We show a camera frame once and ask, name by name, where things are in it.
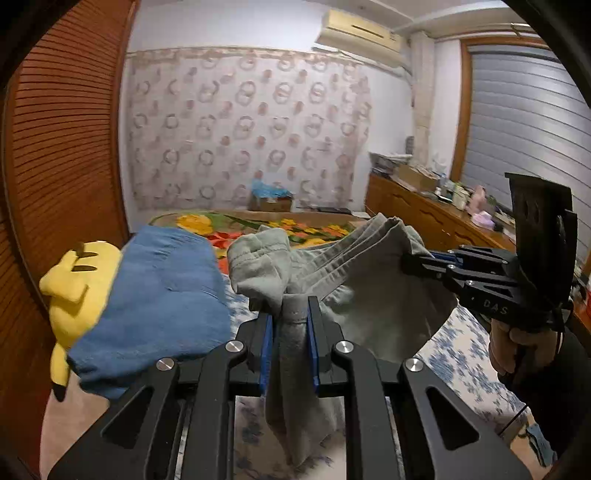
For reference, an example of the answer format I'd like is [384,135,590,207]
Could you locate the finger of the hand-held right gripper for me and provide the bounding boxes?
[429,246,520,278]
[401,253,555,330]

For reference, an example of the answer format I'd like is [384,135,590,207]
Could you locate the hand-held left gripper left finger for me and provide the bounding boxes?
[47,298,275,480]

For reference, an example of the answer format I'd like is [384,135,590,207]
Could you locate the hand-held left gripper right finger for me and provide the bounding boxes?
[307,295,532,480]

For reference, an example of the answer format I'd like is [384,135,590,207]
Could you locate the grey-green pants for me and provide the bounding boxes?
[227,213,458,467]

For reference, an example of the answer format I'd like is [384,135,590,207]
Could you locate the person's right forearm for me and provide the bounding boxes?
[512,323,591,467]

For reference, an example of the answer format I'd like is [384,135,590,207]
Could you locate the person's right hand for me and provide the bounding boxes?
[489,318,561,379]

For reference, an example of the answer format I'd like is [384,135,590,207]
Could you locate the cluster of small bottles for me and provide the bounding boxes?
[434,173,469,208]

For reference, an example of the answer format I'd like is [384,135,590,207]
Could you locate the blue floral bedsheet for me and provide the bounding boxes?
[222,272,532,480]

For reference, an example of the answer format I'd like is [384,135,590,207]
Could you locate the wooden cabinet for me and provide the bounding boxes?
[366,173,518,252]

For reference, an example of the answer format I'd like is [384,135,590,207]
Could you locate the flat cardboard box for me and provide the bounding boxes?
[397,164,439,191]

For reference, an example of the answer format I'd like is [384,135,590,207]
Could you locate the blue denim garment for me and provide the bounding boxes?
[68,225,232,400]

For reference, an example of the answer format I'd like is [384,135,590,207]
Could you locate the stack of papers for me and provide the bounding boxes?
[369,151,411,174]

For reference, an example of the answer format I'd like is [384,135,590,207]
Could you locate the yellow flower blanket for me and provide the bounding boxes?
[148,210,370,273]

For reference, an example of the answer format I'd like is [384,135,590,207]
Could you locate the small cardboard box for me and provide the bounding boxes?
[250,194,293,212]

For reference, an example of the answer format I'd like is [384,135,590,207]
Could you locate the light blue cloth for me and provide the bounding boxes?
[252,179,291,199]

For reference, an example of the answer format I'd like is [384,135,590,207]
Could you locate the beige lace cloth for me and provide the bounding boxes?
[411,28,435,162]

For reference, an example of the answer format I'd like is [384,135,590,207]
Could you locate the yellow plush toy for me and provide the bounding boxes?
[39,239,123,401]

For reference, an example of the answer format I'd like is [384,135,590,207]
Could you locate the circle pattern curtain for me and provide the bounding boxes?
[126,46,372,213]

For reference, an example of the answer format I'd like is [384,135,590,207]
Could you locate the white air conditioner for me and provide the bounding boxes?
[314,10,402,68]

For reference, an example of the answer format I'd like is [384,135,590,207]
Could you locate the wooden louvered door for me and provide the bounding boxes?
[0,0,141,462]

